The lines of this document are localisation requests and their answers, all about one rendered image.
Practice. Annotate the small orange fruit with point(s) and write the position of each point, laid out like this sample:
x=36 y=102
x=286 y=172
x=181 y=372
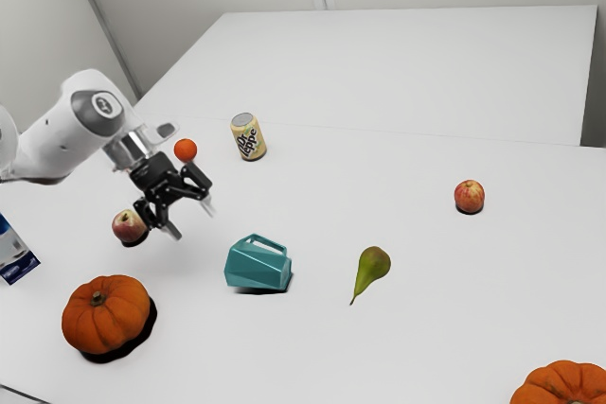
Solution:
x=185 y=150

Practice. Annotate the blue white carton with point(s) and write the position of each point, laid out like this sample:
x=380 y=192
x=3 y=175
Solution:
x=13 y=255

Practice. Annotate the green pear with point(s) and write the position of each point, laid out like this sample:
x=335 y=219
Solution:
x=371 y=268

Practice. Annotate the orange pumpkin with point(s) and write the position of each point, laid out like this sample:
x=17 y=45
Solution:
x=105 y=313
x=561 y=385

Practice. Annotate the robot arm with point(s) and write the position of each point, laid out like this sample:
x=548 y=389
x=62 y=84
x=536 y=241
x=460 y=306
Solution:
x=61 y=132

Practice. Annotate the red yellow apple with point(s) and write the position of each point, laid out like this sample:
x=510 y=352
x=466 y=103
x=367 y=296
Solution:
x=469 y=196
x=127 y=227

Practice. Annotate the cream soda can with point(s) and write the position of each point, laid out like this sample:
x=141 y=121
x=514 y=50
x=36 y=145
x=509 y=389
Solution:
x=248 y=136

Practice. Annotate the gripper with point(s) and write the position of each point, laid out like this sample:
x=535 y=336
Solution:
x=154 y=176

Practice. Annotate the teal faceted mug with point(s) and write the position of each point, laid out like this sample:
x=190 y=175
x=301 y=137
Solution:
x=258 y=264

